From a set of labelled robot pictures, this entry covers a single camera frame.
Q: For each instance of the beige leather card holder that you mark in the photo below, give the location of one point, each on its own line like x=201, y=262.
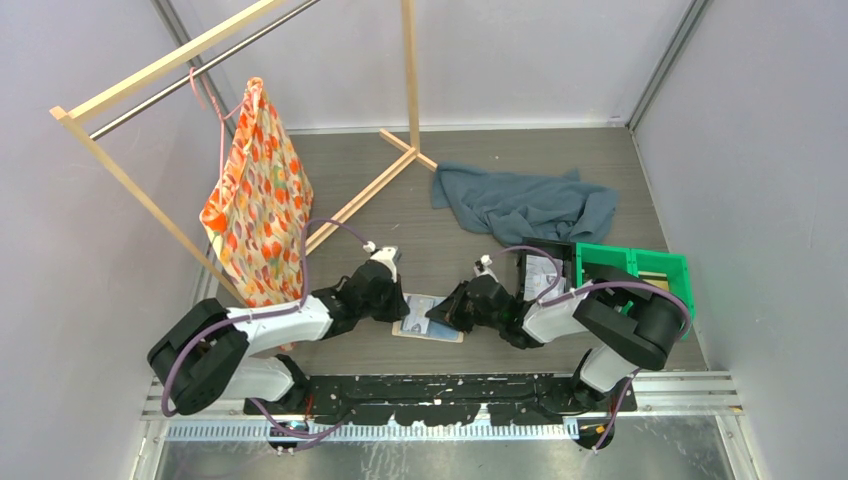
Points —
x=437, y=331

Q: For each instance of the green plastic bin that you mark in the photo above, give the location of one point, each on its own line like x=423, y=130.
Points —
x=666, y=270

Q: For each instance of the black tray with cards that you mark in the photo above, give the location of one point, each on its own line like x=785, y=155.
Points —
x=536, y=272

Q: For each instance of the metal hanging rod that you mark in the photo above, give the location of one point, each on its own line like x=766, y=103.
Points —
x=202, y=69

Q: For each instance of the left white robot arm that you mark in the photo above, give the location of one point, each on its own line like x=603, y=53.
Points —
x=212, y=352

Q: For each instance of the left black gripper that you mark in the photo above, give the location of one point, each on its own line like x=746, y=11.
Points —
x=398, y=308

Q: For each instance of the white blue credit card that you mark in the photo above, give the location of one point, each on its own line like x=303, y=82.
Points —
x=416, y=323

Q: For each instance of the blue grey cloth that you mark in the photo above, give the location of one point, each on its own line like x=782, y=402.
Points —
x=513, y=207

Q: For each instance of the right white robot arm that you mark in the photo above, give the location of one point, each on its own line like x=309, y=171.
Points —
x=637, y=323

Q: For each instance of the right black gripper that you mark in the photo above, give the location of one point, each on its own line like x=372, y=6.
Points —
x=446, y=310

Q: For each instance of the orange floral fabric bag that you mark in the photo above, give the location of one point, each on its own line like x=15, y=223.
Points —
x=255, y=215

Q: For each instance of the wooden clothes rack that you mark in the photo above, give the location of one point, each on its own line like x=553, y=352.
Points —
x=340, y=67

